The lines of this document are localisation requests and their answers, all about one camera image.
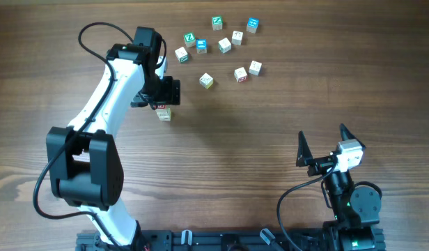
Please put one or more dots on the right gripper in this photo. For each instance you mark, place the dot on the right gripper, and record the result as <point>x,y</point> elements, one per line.
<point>305,159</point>

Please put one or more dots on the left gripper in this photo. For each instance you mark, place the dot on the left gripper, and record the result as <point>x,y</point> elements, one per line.
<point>171,95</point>

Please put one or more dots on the plain white block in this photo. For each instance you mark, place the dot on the plain white block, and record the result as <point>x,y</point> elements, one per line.
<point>163,112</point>

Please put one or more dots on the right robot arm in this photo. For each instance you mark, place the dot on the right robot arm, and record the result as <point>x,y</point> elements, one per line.
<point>356,206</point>

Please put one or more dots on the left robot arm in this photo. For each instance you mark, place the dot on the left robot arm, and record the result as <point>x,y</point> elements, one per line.
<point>84,166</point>

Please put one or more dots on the white block teal side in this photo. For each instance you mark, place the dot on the white block teal side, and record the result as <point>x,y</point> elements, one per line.
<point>181,54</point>

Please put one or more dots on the white block yellow side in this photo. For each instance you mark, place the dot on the white block yellow side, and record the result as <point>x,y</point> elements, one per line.
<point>206,80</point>

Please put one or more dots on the green Z block left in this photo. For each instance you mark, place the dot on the green Z block left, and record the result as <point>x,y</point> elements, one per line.
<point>189,39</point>

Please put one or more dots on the green z block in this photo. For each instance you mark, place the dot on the green z block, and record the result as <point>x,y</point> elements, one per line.
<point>217,23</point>
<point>189,39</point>

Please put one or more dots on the blue block centre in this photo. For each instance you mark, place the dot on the blue block centre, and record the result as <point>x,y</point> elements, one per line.
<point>201,46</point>

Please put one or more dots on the white block green side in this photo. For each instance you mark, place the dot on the white block green side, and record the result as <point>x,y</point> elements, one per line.
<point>224,45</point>

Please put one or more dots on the white block red Q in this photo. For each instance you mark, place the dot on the white block red Q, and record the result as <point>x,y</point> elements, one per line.
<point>240,74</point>

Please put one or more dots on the green Z block far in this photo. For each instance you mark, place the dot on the green Z block far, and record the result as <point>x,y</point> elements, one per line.
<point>217,23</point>

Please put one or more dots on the white block red side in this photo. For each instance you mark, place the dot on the white block red side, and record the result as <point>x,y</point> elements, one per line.
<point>237,37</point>

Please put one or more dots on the white block blue side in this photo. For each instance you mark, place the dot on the white block blue side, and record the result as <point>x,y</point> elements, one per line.
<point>255,68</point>

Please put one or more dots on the blue block far right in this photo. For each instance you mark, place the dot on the blue block far right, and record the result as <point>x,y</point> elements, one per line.
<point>252,25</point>

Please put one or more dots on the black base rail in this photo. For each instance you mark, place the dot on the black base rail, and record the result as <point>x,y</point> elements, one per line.
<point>304,239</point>

